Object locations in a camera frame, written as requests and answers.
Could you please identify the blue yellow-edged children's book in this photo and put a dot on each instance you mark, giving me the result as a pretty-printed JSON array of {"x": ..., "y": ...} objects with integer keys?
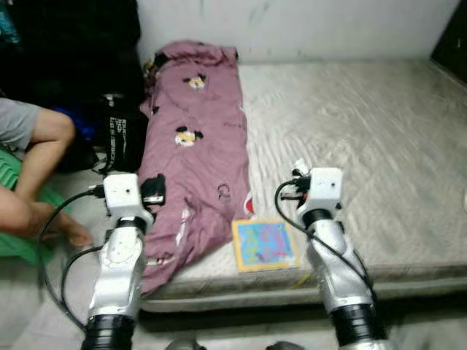
[{"x": 263, "y": 244}]

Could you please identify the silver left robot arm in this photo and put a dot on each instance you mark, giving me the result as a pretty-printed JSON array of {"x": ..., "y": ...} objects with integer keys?
[{"x": 120, "y": 270}]

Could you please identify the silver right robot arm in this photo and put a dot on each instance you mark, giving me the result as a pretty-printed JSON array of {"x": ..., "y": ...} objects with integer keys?
[{"x": 336, "y": 270}]

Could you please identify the purple cartoon print blanket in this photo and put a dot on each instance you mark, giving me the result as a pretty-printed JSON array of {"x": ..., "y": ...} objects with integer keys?
[{"x": 197, "y": 160}]

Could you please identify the black bag white lettering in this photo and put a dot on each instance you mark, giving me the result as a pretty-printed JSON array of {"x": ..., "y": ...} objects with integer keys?
[{"x": 120, "y": 138}]

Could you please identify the grey patterned mattress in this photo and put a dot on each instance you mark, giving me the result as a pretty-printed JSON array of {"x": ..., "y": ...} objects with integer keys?
[{"x": 350, "y": 131}]

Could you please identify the blue cloth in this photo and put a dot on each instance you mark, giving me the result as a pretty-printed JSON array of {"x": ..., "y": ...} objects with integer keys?
[{"x": 76, "y": 124}]

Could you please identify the seated person bare legs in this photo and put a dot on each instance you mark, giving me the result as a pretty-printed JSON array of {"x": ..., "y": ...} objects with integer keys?
[{"x": 44, "y": 138}]

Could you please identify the green plastic stool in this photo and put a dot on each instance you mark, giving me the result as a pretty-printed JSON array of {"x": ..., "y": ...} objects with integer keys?
[{"x": 11, "y": 171}]

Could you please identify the grey left robot leg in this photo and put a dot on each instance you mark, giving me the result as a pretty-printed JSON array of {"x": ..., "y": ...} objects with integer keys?
[{"x": 186, "y": 344}]

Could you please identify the grey robot leg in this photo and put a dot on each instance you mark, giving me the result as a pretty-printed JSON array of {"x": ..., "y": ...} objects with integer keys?
[
  {"x": 284, "y": 345},
  {"x": 186, "y": 344}
]

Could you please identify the grey right robot leg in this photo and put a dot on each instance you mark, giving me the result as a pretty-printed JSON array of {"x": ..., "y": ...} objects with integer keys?
[{"x": 284, "y": 345}]

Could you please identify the large black luggage pile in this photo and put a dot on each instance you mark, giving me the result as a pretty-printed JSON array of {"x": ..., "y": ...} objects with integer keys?
[{"x": 73, "y": 51}]

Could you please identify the dark tufted headboard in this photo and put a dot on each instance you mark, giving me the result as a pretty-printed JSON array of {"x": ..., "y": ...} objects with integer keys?
[{"x": 452, "y": 44}]

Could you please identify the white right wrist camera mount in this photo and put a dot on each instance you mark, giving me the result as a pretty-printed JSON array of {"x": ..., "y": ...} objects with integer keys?
[{"x": 326, "y": 188}]

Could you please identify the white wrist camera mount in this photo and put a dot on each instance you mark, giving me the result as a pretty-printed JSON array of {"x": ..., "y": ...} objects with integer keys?
[
  {"x": 122, "y": 191},
  {"x": 326, "y": 188}
]

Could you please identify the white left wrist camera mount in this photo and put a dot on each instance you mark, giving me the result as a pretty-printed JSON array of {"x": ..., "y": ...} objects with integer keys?
[{"x": 122, "y": 191}]

